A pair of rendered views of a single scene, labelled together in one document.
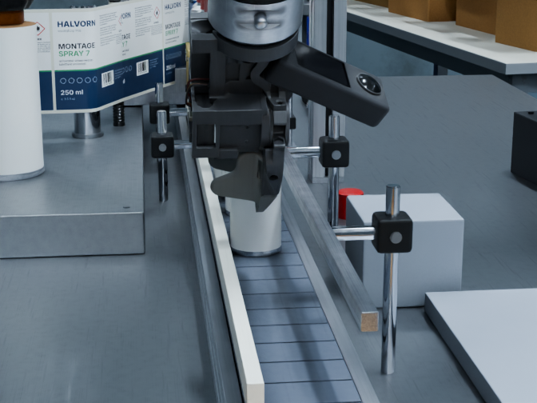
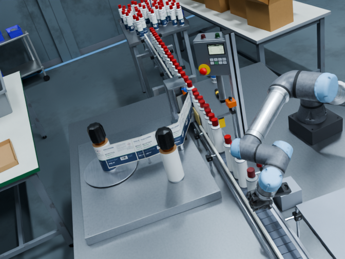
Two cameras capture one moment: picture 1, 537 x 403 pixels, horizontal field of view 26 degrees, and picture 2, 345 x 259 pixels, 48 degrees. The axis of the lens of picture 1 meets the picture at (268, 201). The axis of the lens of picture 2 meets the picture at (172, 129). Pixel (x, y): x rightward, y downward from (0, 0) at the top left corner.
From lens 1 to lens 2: 99 cm
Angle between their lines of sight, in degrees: 18
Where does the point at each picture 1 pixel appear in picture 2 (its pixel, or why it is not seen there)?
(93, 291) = (220, 218)
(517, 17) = (254, 18)
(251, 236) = not seen: hidden behind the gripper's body
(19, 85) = (177, 162)
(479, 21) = (239, 14)
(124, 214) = (216, 192)
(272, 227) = not seen: hidden behind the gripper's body
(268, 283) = (266, 219)
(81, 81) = (178, 139)
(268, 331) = (276, 241)
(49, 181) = (189, 179)
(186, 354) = (254, 240)
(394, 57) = not seen: outside the picture
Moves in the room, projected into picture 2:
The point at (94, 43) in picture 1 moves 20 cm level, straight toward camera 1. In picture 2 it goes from (179, 129) to (191, 148)
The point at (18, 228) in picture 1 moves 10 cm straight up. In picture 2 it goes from (193, 202) to (189, 187)
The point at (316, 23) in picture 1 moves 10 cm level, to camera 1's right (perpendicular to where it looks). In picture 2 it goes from (237, 115) to (256, 110)
